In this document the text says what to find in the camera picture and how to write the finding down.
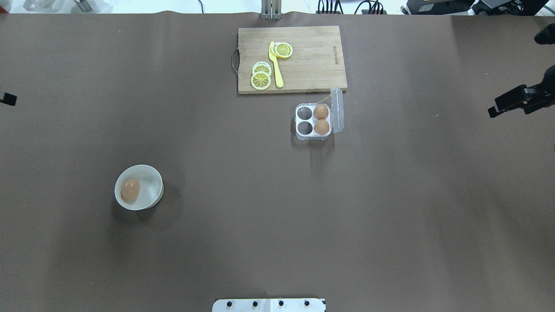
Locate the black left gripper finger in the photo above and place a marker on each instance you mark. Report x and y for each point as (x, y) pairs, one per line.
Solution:
(7, 98)

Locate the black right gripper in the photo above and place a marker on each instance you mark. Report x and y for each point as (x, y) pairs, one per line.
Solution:
(532, 95)

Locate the brown egg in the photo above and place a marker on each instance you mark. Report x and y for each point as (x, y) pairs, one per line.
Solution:
(321, 127)
(130, 190)
(321, 111)

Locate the brown egg in box front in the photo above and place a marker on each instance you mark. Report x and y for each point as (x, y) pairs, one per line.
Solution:
(321, 127)

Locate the clear plastic egg box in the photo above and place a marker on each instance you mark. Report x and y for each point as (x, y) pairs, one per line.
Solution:
(304, 120)

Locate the white ceramic bowl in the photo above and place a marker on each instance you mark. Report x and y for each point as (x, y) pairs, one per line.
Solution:
(151, 187)

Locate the bamboo cutting board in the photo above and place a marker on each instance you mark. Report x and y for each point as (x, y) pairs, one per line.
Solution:
(316, 64)

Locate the lemon slice single front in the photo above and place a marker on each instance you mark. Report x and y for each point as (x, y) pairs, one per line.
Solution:
(283, 50)

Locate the yellow plastic knife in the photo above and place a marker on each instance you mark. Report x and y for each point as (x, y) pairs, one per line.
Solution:
(277, 74)

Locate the lemon slice under front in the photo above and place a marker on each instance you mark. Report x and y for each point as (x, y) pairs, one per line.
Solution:
(272, 51)

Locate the lemon slice top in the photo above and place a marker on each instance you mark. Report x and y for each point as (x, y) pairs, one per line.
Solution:
(260, 80)

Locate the lemon slice middle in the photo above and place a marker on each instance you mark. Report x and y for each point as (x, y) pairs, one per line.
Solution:
(261, 67)

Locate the aluminium frame post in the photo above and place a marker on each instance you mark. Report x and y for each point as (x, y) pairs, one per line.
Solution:
(271, 10)

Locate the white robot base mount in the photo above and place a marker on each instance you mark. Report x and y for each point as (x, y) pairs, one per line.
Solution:
(270, 305)

